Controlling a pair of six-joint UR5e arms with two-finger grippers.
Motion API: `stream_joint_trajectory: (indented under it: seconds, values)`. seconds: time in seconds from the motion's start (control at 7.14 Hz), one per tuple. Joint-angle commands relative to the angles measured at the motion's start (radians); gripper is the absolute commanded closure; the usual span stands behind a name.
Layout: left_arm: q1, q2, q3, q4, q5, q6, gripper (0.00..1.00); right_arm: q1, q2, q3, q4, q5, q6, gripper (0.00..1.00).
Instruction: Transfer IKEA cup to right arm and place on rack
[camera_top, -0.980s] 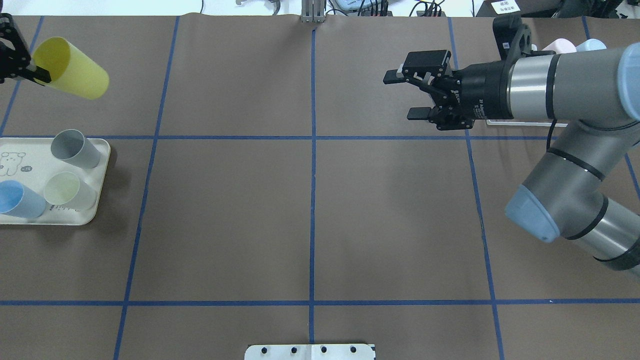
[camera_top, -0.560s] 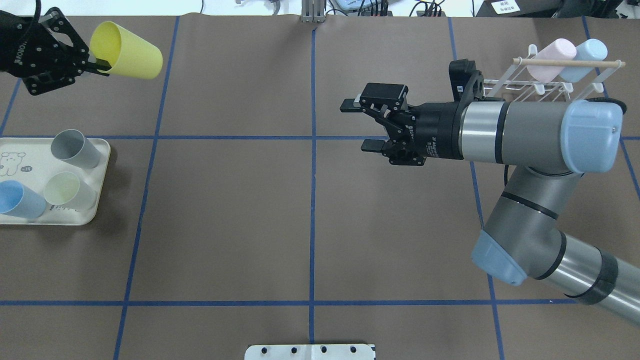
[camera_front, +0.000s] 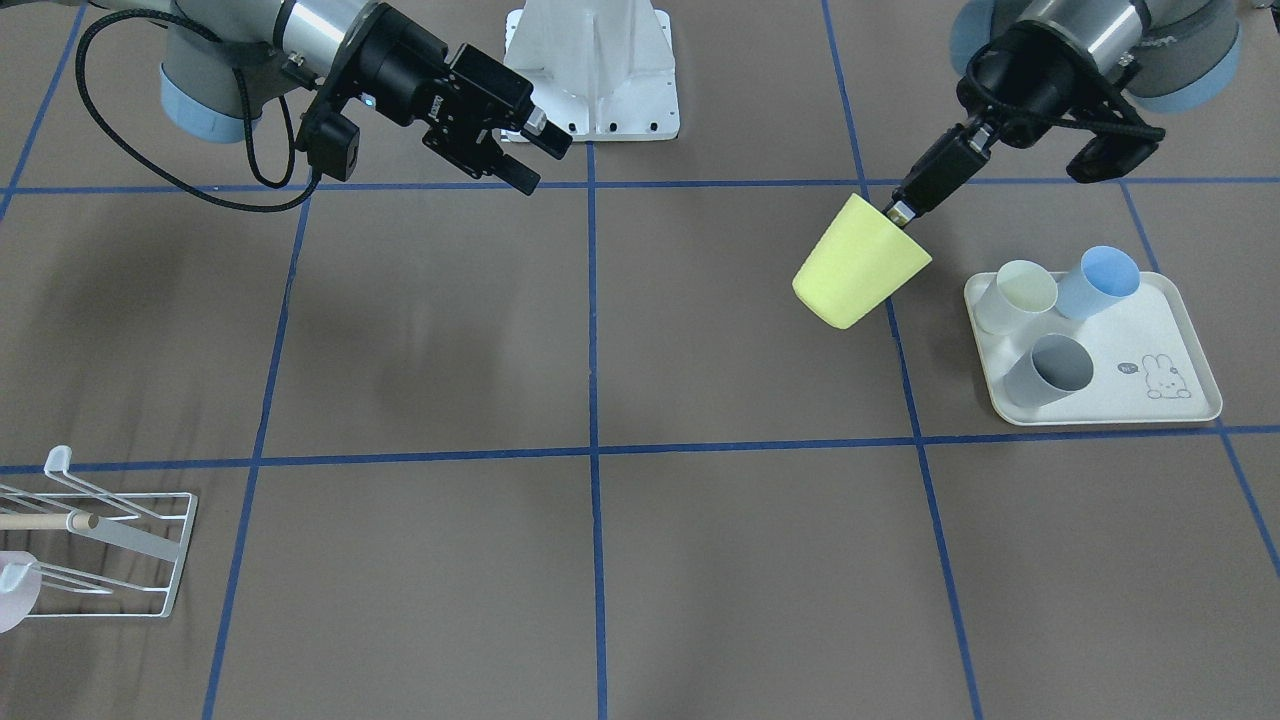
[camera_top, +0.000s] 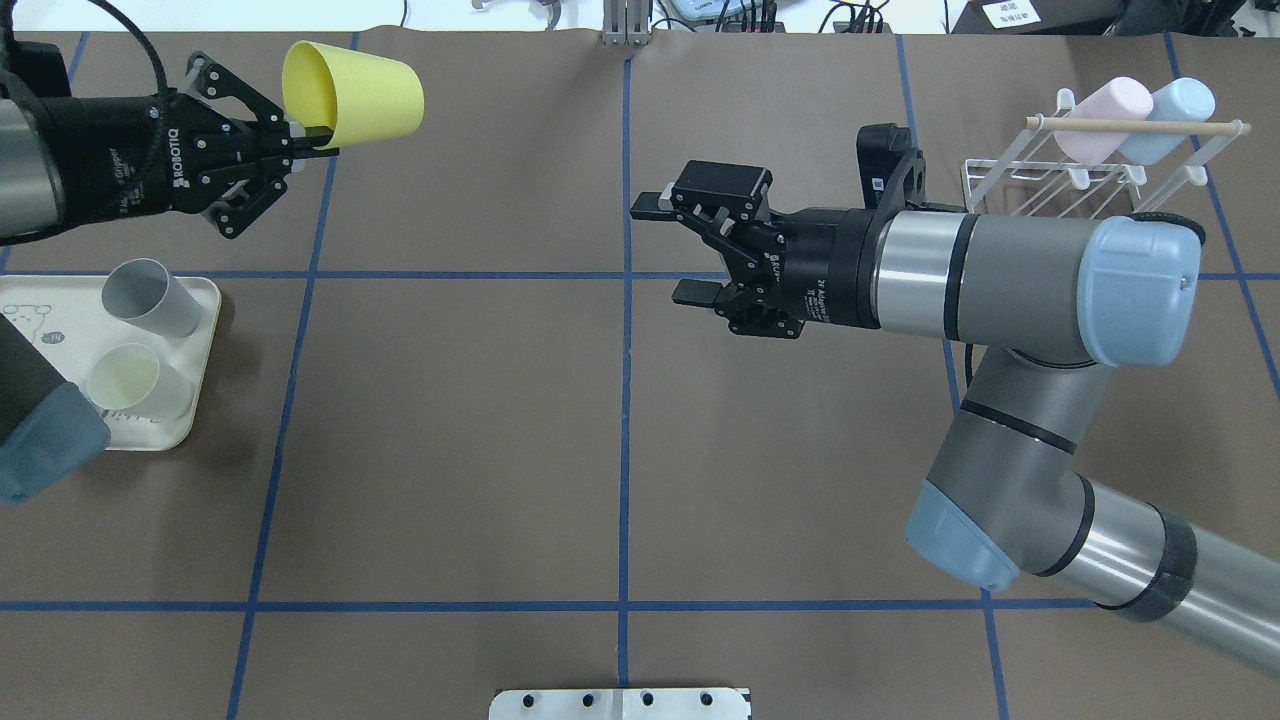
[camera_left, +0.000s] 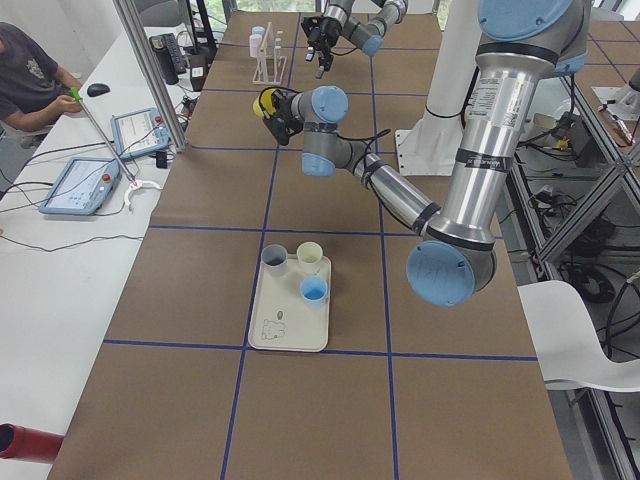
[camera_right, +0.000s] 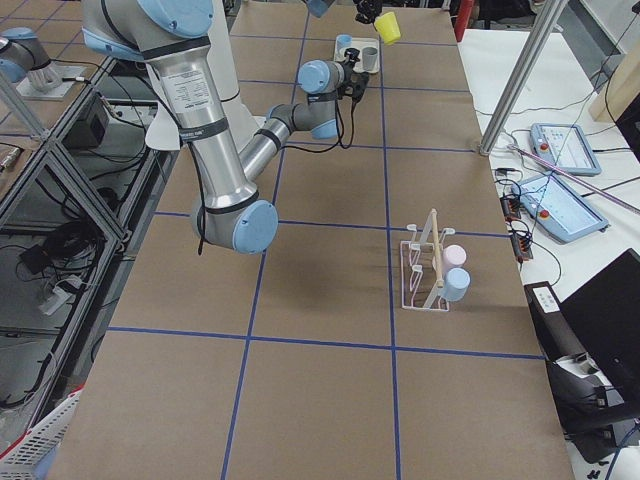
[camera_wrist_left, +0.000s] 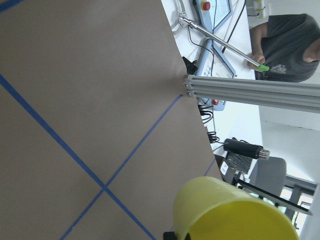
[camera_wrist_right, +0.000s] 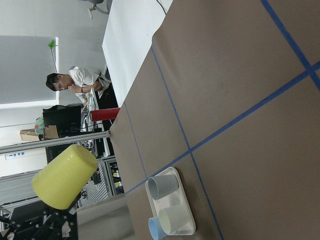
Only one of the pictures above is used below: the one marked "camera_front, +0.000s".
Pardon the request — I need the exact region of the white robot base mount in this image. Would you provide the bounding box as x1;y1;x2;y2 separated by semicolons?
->
503;1;681;143

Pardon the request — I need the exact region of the yellow plastic cup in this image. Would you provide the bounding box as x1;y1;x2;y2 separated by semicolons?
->
792;193;932;331

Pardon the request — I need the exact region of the grey plastic cup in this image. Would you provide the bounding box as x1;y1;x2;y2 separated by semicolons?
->
1002;333;1094;407

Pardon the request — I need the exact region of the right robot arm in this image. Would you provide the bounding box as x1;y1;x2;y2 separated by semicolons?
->
74;1;572;206

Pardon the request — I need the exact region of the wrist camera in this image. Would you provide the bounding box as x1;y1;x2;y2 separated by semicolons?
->
294;101;360;182
1066;135;1160;184

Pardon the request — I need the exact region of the blue plastic cup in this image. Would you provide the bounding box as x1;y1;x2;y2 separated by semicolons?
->
1056;245;1140;320

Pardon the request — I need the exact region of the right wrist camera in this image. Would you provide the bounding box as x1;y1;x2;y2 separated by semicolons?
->
294;101;360;182

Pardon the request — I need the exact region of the pale green plastic cup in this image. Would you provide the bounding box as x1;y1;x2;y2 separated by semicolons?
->
974;259;1059;336

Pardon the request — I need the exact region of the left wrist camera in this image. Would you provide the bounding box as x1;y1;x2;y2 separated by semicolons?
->
1066;135;1160;184

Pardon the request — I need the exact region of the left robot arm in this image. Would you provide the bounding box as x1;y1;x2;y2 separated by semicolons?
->
884;1;1243;228

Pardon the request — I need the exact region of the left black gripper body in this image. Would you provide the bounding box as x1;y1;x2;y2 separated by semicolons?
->
956;26;1137;151

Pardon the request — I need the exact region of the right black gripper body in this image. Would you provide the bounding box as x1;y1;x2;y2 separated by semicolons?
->
340;5;535;179

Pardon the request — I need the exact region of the pink plastic cup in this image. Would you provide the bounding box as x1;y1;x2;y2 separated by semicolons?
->
1;551;42;633

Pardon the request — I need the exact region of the cream plastic tray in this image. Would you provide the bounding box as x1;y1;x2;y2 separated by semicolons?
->
970;272;1224;427

